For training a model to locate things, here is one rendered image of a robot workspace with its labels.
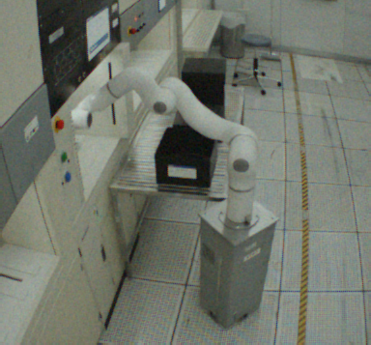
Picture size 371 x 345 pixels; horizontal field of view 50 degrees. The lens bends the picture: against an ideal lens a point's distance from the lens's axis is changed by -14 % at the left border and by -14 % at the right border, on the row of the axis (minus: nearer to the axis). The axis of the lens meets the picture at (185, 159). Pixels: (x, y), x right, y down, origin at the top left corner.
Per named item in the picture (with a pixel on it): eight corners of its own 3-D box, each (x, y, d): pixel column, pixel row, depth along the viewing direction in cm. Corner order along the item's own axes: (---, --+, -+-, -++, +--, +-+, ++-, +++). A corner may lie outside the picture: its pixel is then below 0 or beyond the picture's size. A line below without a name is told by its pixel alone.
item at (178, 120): (222, 143, 264) (223, 123, 257) (171, 140, 268) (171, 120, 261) (225, 118, 288) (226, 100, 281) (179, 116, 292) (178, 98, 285)
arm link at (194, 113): (244, 173, 191) (247, 152, 204) (262, 155, 184) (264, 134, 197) (145, 103, 181) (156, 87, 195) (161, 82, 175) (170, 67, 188)
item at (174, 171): (155, 184, 233) (153, 155, 224) (167, 154, 256) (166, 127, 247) (210, 188, 229) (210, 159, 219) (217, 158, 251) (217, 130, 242)
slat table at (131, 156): (221, 292, 264) (227, 198, 222) (127, 280, 274) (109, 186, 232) (242, 172, 371) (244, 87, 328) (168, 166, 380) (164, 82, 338)
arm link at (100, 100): (117, 70, 193) (73, 105, 208) (105, 85, 180) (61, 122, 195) (129, 84, 197) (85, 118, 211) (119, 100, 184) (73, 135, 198)
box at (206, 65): (225, 107, 301) (225, 73, 287) (182, 105, 304) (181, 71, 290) (226, 90, 325) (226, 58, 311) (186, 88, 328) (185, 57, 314)
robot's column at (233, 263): (261, 309, 249) (279, 218, 207) (225, 331, 236) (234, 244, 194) (233, 285, 269) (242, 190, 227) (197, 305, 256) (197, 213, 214)
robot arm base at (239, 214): (267, 217, 208) (271, 186, 198) (236, 235, 199) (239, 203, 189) (242, 198, 221) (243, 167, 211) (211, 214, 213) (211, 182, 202)
